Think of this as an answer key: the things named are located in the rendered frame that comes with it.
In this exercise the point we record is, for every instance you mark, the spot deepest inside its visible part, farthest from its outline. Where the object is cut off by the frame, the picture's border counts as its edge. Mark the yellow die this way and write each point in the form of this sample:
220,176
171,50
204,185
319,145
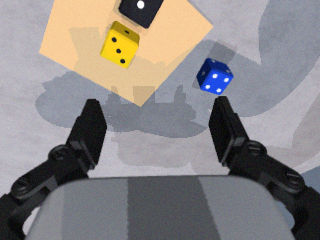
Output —
120,44

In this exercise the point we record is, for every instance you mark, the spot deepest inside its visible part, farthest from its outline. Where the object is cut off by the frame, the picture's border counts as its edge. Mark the blue die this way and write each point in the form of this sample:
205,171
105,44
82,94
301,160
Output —
214,76

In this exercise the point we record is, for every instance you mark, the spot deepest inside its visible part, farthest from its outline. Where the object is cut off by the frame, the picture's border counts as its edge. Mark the tan flat mat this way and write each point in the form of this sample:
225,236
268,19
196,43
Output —
77,29

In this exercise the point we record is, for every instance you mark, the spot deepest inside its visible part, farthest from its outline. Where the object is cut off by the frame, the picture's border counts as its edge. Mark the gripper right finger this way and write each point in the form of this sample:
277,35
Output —
248,158

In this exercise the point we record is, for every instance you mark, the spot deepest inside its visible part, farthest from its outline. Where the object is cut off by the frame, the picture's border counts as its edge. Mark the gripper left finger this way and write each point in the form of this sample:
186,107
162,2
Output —
82,149

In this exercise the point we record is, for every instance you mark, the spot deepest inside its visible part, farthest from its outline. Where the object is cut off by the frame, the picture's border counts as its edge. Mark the black die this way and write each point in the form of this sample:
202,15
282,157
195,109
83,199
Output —
141,12

